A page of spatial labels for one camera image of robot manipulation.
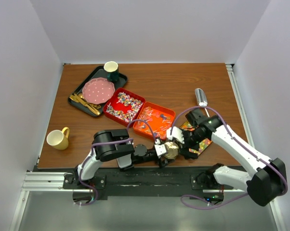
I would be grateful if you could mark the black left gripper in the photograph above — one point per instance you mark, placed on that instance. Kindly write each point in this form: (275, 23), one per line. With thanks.
(164, 162)

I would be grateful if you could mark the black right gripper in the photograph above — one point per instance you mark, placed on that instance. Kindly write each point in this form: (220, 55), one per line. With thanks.
(187, 154)

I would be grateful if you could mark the gold jar lid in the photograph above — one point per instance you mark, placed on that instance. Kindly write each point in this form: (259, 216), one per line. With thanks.
(172, 148)

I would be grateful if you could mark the tin of star candies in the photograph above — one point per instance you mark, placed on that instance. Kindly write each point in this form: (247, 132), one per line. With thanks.
(197, 148)

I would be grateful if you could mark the orange box of candies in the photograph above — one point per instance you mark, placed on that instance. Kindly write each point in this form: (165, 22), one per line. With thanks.
(158, 117)

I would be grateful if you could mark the silver metal scoop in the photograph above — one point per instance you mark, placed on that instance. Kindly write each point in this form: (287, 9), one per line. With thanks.
(202, 99)

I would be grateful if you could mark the red box of swirl candies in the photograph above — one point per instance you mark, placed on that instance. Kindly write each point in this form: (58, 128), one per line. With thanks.
(124, 106)

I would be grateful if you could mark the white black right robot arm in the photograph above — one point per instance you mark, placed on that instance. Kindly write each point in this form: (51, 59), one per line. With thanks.
(263, 178)

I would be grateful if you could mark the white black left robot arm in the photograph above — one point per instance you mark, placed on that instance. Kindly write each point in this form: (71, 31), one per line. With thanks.
(116, 144)

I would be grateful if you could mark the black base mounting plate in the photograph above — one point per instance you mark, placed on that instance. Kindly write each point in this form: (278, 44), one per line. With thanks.
(149, 182)

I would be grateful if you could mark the gold cutlery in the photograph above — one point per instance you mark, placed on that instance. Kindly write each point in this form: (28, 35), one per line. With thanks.
(91, 107)

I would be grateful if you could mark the pink polka dot plate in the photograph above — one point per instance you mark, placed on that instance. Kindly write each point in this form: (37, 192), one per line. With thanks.
(98, 90)

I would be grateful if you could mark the yellow mug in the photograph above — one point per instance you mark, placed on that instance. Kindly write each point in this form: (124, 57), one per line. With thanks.
(58, 139)

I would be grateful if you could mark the dark green mug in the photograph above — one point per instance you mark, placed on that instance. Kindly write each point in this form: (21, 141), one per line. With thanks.
(112, 69)

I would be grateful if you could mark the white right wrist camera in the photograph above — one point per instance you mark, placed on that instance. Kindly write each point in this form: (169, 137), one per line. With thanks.
(175, 134)

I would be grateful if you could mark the aluminium frame rail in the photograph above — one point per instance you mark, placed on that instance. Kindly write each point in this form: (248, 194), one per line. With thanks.
(46, 184)

